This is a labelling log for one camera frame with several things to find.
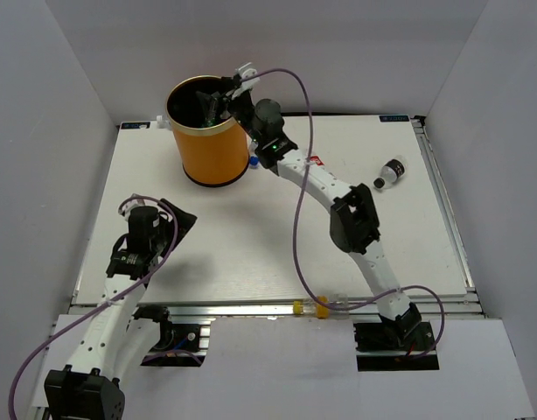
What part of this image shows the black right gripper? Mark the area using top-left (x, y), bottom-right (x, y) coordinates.
top-left (195, 77), bottom-right (263, 146)

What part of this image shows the red label plastic bottle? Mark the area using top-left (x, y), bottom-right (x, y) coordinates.
top-left (310, 155), bottom-right (324, 166)

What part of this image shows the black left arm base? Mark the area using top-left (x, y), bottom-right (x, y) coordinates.
top-left (133, 305), bottom-right (207, 368)

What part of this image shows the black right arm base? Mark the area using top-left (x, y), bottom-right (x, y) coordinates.
top-left (353, 322), bottom-right (440, 372)

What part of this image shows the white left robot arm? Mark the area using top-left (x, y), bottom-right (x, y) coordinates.
top-left (44, 195), bottom-right (197, 419)

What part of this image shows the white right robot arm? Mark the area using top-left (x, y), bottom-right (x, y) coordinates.
top-left (195, 78), bottom-right (422, 349)

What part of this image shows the orange cylindrical bin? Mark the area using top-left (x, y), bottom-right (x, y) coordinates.
top-left (165, 75), bottom-right (249, 188)

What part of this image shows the blue label plastic bottle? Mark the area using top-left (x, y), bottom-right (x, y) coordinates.
top-left (248, 140), bottom-right (260, 169)

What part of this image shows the yellow cap clear bottle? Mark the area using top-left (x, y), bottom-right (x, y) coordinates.
top-left (292, 293), bottom-right (350, 319)

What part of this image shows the black label plastic bottle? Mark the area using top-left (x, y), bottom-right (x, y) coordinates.
top-left (373, 156), bottom-right (408, 191)

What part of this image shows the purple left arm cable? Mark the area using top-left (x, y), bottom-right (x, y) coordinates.
top-left (7, 196), bottom-right (204, 420)

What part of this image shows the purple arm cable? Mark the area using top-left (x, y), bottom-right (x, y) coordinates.
top-left (250, 67), bottom-right (447, 362)
top-left (7, 196), bottom-right (204, 420)

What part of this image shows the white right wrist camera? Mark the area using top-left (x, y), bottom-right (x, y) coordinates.
top-left (232, 62), bottom-right (260, 99)

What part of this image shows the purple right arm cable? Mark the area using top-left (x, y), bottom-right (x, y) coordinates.
top-left (250, 67), bottom-right (447, 362)

